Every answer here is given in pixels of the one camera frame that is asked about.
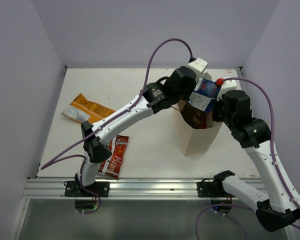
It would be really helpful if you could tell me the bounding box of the pink snack bag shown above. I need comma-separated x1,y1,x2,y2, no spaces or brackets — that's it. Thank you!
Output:
201,117,211,129

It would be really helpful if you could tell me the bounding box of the blue Burts crisps bag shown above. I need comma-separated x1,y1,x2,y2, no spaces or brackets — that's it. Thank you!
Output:
187,78,221,114

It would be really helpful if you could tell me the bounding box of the brown snack bag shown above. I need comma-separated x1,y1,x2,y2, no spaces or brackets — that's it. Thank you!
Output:
180,103,207,130

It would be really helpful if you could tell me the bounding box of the beige paper bag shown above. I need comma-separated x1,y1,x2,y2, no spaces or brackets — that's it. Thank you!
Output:
173,72,222,155

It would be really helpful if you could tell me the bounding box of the red Doritos bag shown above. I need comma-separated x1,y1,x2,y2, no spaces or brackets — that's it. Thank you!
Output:
97,135,129,179

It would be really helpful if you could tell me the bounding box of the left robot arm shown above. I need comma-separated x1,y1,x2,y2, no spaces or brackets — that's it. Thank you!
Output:
76,65,203,197

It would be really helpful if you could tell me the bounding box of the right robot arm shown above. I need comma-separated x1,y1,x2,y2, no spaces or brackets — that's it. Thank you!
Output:
212,90,300,232

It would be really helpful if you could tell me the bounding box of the orange snack bag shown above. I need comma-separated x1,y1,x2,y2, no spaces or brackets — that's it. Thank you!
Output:
61,93,115,124

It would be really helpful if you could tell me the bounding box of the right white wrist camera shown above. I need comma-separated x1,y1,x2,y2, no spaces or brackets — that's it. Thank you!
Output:
215,77,237,101

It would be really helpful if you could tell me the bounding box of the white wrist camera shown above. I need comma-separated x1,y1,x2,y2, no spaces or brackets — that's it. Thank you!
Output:
215,77,237,101
187,57,208,77

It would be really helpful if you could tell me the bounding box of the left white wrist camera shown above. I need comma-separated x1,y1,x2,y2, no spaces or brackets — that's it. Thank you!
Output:
187,57,208,77

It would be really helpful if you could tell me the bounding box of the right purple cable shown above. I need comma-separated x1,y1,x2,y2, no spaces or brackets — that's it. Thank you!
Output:
222,76,300,232

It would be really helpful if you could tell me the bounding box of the purple cable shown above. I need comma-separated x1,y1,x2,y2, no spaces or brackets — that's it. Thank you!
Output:
39,37,195,215
222,76,300,232

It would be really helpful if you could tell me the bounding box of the right black base bracket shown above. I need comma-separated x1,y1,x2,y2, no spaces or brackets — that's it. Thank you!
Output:
196,178,228,198

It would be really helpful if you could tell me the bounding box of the black base bracket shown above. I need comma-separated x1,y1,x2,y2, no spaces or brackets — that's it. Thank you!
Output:
196,178,228,198
63,180,110,198

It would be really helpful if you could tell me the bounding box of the aluminium mounting rail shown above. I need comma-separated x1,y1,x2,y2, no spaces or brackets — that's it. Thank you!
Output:
23,177,265,201

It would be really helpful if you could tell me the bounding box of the left black base bracket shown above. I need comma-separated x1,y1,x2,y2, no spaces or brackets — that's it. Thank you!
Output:
63,180,110,198

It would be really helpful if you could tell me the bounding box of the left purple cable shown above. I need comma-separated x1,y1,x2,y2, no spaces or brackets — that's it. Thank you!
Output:
39,37,195,215

